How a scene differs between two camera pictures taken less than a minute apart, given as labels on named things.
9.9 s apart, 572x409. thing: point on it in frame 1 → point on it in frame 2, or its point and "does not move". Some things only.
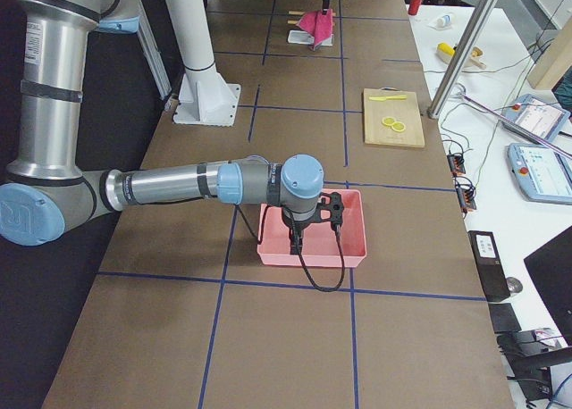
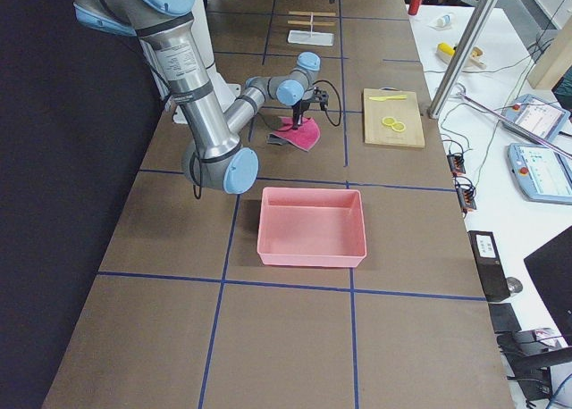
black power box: (490, 264) does not move
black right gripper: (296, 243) → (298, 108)
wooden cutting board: (402, 110) does not move
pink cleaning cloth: (321, 26) → (307, 135)
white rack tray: (302, 37) does not move
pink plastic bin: (320, 246) does not move
